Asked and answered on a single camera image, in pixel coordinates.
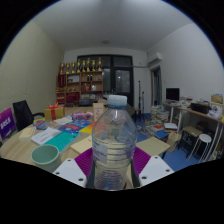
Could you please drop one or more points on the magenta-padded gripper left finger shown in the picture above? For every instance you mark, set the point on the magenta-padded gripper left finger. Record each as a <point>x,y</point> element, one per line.
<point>68,171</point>

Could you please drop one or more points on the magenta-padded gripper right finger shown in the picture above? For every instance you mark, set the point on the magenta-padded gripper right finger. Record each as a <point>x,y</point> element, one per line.
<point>156,170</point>

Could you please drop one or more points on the clear plastic water bottle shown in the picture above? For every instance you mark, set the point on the clear plastic water bottle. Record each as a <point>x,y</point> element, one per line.
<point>114,146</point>

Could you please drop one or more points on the pale green cup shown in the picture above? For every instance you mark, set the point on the pale green cup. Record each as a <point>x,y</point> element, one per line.
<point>46,158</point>

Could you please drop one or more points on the tan notebook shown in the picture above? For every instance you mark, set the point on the tan notebook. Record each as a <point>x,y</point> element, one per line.
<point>27,133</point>
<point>81,145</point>

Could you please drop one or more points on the teal book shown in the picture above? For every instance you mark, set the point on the teal book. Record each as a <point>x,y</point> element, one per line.
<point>61,140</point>

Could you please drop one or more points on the brown paper bag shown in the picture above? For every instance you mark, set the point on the brown paper bag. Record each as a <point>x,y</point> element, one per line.
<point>174,141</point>

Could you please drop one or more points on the white booklet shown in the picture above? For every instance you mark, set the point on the white booklet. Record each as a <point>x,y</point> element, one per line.
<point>45,136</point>

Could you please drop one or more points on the blue patterned book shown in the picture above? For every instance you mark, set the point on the blue patterned book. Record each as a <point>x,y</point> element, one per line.
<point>75,126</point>

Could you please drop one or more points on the orange book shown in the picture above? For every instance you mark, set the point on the orange book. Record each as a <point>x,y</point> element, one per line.
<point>88,129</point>

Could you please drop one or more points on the wooden stool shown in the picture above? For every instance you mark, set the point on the wooden stool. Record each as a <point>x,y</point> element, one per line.
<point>190,130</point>

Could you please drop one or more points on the stack of books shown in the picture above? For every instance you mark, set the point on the stack of books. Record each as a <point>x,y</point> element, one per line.
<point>159,116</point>

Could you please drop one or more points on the white round stool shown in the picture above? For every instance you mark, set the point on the white round stool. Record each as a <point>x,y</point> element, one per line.
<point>204,138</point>

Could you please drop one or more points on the pink box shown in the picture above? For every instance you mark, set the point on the pink box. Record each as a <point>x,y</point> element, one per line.
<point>82,116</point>

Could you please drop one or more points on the yellow gift box red ribbon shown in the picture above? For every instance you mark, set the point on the yellow gift box red ribbon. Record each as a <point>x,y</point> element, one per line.
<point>55,113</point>

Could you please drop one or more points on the standing tan card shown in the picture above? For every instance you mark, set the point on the standing tan card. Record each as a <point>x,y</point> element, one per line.
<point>98,111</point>

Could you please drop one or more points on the cluttered wooden side desk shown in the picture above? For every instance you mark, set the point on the cluttered wooden side desk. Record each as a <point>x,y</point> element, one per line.
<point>203,115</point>

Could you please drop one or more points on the black office chair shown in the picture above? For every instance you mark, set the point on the black office chair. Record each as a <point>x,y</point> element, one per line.
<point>22,115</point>

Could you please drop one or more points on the black tripod stand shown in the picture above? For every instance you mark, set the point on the black tripod stand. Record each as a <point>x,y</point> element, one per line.
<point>140,96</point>

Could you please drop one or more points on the black computer monitor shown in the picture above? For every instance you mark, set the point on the black computer monitor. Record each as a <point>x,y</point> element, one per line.
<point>172,94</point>

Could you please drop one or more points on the purple sign on stand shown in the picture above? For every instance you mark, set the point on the purple sign on stand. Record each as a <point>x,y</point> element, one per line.
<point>6,122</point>

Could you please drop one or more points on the wooden shelf unit with trophies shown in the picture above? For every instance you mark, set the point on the wooden shelf unit with trophies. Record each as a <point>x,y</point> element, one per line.
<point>80,85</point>

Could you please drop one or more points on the black glass double door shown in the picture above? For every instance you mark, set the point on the black glass double door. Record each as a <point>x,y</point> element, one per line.
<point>121,80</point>

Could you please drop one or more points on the white wall air conditioner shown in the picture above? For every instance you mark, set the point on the white wall air conditioner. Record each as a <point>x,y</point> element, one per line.
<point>154,59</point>

